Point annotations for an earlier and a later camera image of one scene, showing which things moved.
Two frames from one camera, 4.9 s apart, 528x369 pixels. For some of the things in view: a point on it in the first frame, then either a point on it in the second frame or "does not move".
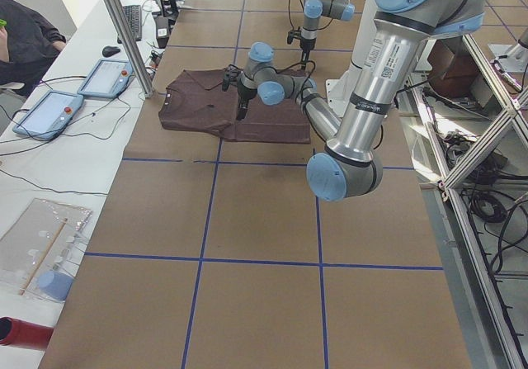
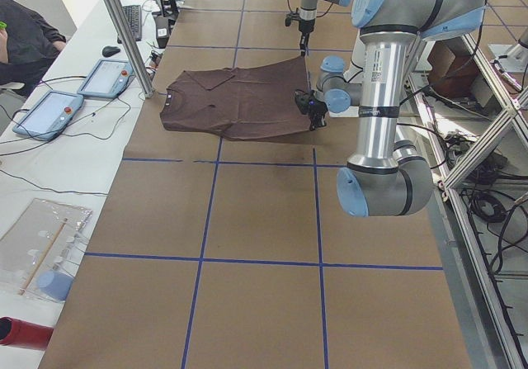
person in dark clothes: x=29 y=44 does not move
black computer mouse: x=108 y=50 does not move
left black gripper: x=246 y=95 -> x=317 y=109
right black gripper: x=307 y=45 -> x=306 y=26
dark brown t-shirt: x=194 y=100 does not move
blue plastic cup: x=56 y=285 does not move
